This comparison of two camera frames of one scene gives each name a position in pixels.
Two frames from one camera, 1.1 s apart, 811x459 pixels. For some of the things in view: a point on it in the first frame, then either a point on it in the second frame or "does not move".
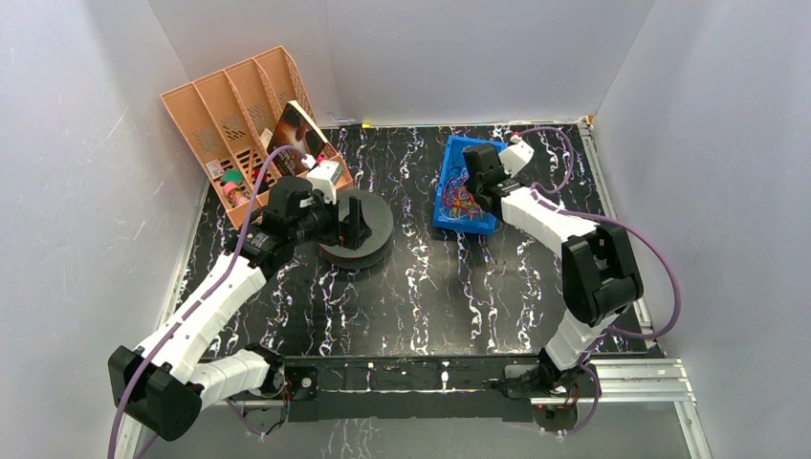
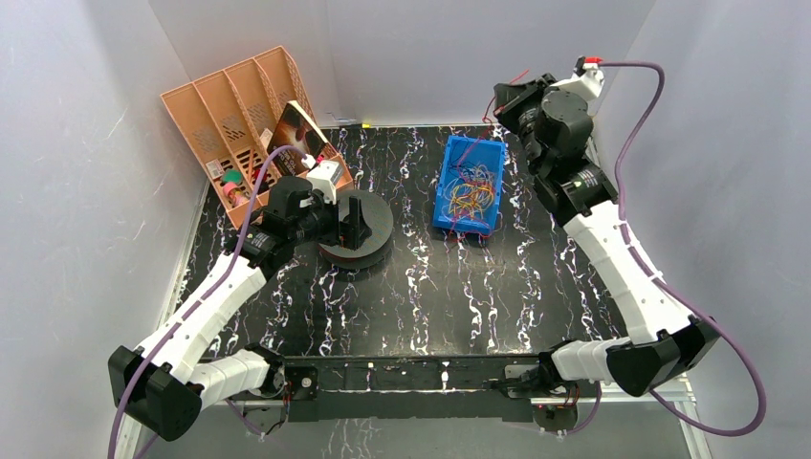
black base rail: [440, 386] does not move
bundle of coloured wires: [458, 204] does not move
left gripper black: [340, 225] does not move
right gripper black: [471, 183] → [515, 97]
